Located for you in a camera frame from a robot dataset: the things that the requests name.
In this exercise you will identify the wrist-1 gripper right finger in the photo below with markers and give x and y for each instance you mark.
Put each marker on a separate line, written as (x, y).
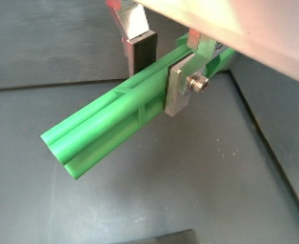
(187, 77)

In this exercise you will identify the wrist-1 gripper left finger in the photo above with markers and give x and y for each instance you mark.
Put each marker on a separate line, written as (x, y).
(139, 38)

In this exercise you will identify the green three prong object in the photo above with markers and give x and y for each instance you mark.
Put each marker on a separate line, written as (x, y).
(86, 137)

